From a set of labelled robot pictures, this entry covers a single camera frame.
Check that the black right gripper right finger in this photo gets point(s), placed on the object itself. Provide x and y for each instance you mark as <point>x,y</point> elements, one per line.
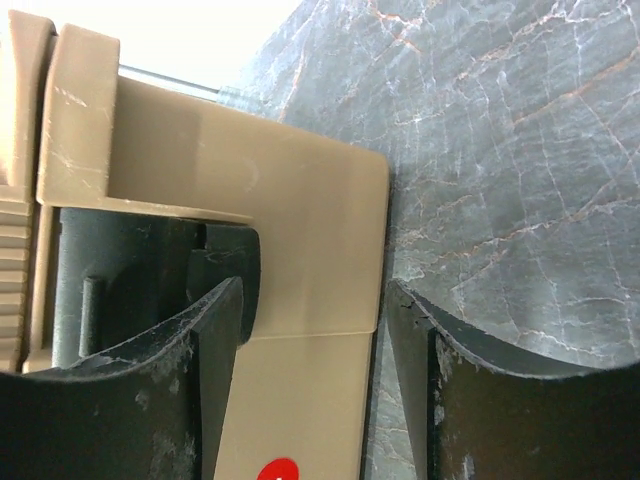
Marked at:
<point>478,407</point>

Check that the aluminium corner frame profile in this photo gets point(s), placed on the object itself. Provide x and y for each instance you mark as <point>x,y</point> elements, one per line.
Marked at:
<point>221,94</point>

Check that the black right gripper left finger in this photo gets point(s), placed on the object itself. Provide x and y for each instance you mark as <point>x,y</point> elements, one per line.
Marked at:
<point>152,407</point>

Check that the tan plastic tool box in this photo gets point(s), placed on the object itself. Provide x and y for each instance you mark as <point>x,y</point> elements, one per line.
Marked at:
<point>122,204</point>

